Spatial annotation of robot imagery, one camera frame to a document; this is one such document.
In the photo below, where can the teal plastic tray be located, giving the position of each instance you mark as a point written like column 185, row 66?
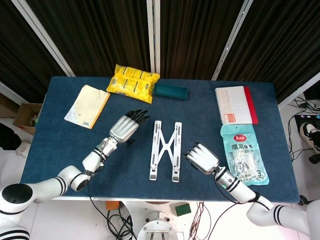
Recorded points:
column 170, row 91

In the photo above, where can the red plastic folder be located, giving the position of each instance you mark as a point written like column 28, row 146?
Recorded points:
column 251, row 105

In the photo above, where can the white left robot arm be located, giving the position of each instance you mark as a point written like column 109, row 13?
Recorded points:
column 100, row 155

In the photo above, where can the white folding laptop stand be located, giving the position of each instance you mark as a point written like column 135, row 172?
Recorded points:
column 156, row 140

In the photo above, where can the white metal frame post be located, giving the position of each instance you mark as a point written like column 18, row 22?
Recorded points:
column 300, row 91
column 232, row 40
column 153, row 37
column 42, row 37

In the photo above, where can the yellow snack bag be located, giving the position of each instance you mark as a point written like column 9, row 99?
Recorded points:
column 132, row 85

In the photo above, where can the black fabric bundle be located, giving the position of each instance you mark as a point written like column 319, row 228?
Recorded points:
column 8, row 137

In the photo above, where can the teal cleaning cloth package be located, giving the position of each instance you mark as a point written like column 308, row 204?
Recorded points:
column 240, row 145

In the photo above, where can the crumpled white paper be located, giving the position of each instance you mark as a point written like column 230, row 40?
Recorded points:
column 23, row 148

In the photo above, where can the brown cardboard box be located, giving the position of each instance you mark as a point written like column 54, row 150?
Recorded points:
column 23, row 115

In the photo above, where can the blue fabric table mat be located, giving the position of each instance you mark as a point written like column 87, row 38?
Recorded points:
column 62, row 155

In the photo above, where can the cream yellow paper envelope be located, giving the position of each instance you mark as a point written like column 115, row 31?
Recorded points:
column 87, row 105

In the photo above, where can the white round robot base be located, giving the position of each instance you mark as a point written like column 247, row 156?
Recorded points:
column 157, row 225

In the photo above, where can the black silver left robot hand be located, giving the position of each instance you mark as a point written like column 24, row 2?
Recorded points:
column 125, row 127

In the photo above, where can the black white sneaker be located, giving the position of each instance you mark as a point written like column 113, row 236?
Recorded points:
column 308, row 132

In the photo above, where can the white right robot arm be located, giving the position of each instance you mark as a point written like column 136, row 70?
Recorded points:
column 232, row 186

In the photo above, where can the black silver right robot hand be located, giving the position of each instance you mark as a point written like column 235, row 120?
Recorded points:
column 202, row 158

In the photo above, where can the white spiral notebook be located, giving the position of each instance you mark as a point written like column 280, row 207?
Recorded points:
column 232, row 102

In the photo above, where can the orange block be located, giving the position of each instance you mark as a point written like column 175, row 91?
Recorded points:
column 113, row 205

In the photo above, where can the green block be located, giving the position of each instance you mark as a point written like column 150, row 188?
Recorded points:
column 183, row 209

